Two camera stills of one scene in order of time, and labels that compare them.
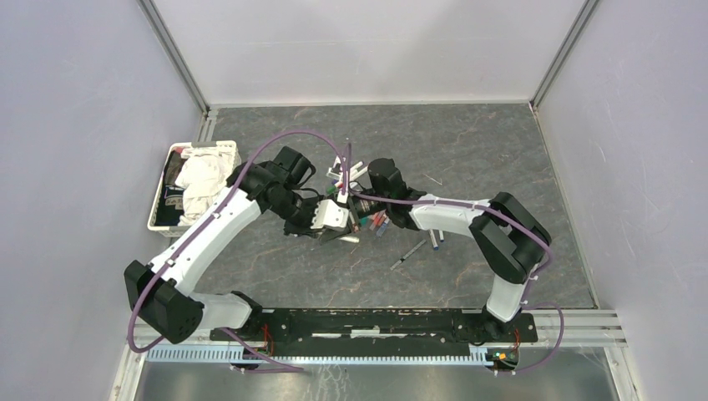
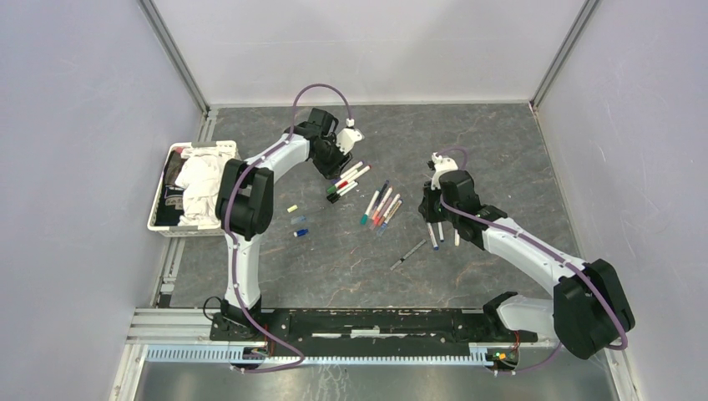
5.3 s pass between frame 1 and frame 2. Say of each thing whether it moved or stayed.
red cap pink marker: stayed
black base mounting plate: stayed
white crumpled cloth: stayed
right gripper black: moved
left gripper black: moved
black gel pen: stayed
